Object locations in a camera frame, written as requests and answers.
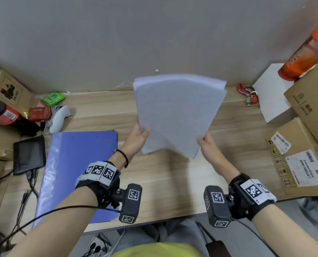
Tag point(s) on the person's right hand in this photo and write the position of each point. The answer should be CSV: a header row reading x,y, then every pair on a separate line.
x,y
215,157

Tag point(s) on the person's left hand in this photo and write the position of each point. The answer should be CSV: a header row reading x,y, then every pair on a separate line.
x,y
133,144

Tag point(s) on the tidy white paper stack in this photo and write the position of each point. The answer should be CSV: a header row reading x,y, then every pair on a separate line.
x,y
175,112

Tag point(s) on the blue plastic folder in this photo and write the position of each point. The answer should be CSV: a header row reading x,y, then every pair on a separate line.
x,y
76,157

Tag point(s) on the person's right forearm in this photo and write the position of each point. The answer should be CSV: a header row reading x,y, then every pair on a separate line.
x,y
287,232

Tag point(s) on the person's left forearm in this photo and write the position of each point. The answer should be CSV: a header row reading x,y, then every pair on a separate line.
x,y
57,227

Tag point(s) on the person's yellow shirt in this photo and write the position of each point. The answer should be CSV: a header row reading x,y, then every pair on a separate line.
x,y
159,251

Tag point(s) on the clear tape piece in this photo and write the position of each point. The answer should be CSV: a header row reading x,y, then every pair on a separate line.
x,y
125,85

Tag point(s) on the white handheld controller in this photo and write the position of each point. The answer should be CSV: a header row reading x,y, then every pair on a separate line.
x,y
58,120

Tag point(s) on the flat cardboard box with labels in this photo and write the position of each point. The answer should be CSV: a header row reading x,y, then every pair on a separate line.
x,y
295,136

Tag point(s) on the small white box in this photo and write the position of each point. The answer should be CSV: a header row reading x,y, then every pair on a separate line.
x,y
271,96

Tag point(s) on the dark brown chair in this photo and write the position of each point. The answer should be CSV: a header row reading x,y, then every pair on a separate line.
x,y
217,250

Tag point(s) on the green gum packet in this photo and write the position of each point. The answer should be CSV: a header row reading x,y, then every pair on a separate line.
x,y
52,99

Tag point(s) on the red snack packet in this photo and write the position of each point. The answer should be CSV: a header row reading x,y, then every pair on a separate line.
x,y
40,114

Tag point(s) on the small black tablet screen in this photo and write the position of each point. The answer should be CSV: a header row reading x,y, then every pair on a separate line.
x,y
29,155

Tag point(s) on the white power strip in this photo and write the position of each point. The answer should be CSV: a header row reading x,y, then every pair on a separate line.
x,y
97,244

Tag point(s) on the large cardboard box with window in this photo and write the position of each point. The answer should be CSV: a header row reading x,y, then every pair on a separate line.
x,y
308,99

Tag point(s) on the gold foil wrapper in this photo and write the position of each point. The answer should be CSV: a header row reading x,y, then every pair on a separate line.
x,y
25,114

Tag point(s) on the red can with black lid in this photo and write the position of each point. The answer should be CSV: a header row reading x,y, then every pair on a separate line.
x,y
6,116

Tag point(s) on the orange drink bottle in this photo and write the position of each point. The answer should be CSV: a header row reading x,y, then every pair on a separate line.
x,y
303,56

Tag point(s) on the brown box with white top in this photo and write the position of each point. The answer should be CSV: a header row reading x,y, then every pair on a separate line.
x,y
9,90

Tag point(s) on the black wrist camera with markers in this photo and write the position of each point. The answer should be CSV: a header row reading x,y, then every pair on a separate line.
x,y
217,206
131,200

